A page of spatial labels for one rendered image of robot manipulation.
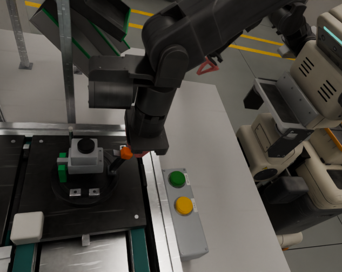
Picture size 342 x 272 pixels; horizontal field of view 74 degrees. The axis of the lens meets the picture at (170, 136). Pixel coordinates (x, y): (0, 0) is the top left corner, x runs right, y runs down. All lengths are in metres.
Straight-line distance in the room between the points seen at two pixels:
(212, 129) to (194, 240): 0.48
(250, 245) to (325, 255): 1.48
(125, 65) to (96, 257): 0.39
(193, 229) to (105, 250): 0.19
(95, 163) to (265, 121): 0.77
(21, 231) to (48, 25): 0.39
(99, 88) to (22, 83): 0.63
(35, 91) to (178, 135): 0.50
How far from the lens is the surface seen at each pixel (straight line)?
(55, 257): 0.55
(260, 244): 0.75
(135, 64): 0.32
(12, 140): 0.62
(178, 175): 0.58
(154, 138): 0.39
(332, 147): 1.20
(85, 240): 0.50
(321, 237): 2.23
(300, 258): 2.01
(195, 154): 0.79
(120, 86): 0.32
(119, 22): 0.59
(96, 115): 0.81
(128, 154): 0.46
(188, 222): 0.55
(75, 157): 0.44
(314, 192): 1.20
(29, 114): 0.82
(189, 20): 0.28
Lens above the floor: 1.45
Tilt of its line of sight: 47 degrees down
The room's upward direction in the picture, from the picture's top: 24 degrees clockwise
